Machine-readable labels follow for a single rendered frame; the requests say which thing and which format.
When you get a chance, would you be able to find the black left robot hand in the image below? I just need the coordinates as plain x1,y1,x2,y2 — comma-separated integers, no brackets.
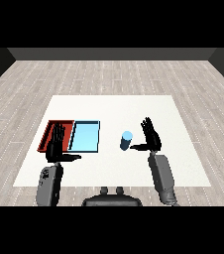
45,122,82,164

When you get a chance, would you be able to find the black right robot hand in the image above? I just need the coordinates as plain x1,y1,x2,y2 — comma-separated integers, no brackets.
129,116,163,153

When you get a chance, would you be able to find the dark grey robot body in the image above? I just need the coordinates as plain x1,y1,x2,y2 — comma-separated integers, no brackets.
81,187,144,207

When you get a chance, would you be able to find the red shallow open box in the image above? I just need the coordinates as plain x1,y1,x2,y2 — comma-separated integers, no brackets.
37,119,76,154

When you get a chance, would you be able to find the small blue can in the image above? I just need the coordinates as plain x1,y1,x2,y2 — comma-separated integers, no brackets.
119,130,134,152

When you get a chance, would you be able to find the light blue shallow open box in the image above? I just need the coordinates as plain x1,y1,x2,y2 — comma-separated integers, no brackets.
66,120,101,154

